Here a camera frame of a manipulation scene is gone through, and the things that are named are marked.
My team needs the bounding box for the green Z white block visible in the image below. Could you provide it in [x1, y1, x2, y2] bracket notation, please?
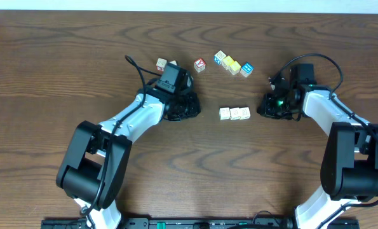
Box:
[219, 108, 231, 120]

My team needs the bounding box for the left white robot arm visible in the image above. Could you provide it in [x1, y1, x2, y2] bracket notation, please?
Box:
[56, 64, 200, 228]

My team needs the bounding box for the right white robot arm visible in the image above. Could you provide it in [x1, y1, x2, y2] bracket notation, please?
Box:
[257, 64, 378, 228]

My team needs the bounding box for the red letter A block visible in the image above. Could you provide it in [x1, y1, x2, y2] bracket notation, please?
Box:
[194, 58, 206, 73]

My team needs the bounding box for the blue topped block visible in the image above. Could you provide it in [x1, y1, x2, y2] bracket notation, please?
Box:
[240, 62, 253, 78]

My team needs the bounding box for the white block red side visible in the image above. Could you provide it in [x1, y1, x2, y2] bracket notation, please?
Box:
[156, 58, 168, 72]

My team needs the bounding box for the yellow wooden block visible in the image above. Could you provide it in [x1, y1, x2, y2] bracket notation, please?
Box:
[228, 61, 241, 75]
[221, 55, 234, 70]

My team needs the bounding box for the blue edged white block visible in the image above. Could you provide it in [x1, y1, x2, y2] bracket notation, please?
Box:
[213, 50, 226, 65]

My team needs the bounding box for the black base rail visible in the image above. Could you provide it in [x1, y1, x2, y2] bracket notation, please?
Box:
[41, 211, 361, 229]

